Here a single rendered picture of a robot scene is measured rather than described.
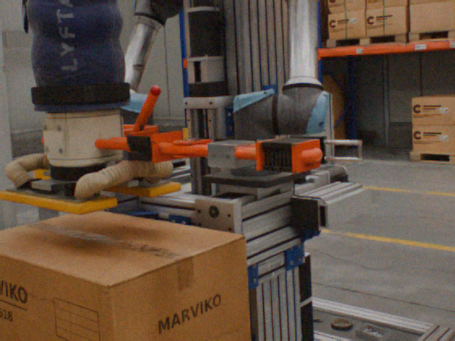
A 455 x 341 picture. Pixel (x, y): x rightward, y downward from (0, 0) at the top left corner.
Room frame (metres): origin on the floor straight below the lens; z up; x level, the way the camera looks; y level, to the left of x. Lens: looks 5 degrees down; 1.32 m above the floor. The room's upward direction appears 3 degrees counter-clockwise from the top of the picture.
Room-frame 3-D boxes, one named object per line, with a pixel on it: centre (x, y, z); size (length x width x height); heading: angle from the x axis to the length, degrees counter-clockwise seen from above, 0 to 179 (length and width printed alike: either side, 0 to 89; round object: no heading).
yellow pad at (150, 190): (1.53, 0.28, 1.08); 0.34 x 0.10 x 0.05; 48
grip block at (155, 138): (1.29, 0.16, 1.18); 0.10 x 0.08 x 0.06; 138
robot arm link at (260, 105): (1.74, -0.07, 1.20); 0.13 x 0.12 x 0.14; 77
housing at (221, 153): (1.15, 0.00, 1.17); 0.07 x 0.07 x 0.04; 48
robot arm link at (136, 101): (2.06, 0.32, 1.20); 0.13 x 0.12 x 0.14; 36
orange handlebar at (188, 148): (1.42, 0.12, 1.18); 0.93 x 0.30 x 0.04; 48
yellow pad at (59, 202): (1.39, 0.41, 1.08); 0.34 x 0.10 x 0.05; 48
